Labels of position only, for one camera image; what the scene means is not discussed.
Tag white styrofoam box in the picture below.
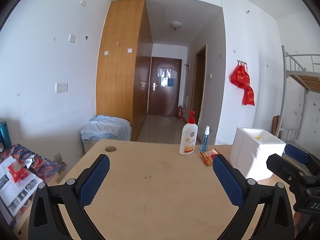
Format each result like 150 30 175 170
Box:
229 128 286 181

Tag colourful patterned box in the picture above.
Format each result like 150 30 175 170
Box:
1 144 61 228

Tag red packet on papers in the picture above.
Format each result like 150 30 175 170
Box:
8 161 29 183

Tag red snack packet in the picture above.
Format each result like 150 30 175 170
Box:
200 149 220 166

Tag metal bunk bed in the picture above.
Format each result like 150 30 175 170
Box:
276 46 319 142

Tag blue spray bottle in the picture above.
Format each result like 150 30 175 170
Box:
200 126 210 152

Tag red hanging bags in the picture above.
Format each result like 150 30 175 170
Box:
230 62 255 106

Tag white pump lotion bottle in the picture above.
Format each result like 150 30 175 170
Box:
179 111 198 155

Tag light blue cloth pile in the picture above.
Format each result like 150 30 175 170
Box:
80 115 132 143

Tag red fire extinguisher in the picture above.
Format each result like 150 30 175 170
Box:
177 106 183 120

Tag dark brown entrance door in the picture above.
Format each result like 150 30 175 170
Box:
148 57 182 117

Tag ceiling lamp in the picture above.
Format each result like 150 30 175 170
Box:
169 21 182 31

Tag wooden wardrobe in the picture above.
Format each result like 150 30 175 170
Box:
96 0 153 141

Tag side door frame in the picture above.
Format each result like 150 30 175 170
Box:
190 45 207 126

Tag white double wall socket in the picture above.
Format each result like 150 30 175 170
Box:
55 83 68 93

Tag white wall switch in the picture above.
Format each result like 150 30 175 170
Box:
68 34 75 43

